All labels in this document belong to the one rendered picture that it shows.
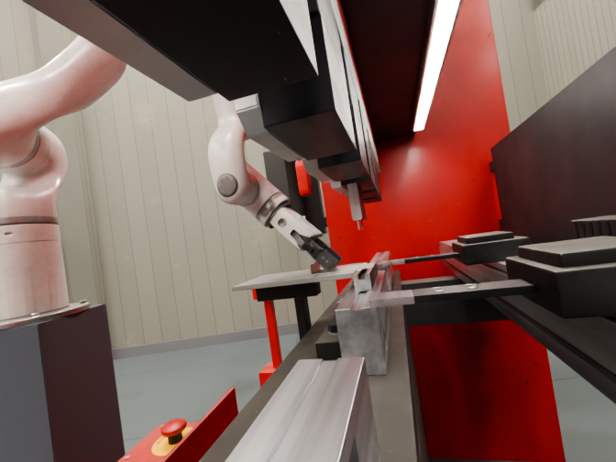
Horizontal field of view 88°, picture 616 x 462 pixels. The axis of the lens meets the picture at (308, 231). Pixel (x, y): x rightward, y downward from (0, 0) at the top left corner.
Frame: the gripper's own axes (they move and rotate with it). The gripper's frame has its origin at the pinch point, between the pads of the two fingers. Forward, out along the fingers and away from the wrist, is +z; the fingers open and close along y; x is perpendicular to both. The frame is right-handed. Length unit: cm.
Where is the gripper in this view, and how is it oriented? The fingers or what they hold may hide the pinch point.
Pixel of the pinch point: (330, 259)
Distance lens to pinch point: 70.8
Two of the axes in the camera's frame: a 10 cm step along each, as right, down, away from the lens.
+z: 7.4, 6.5, -1.7
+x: -6.3, 7.6, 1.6
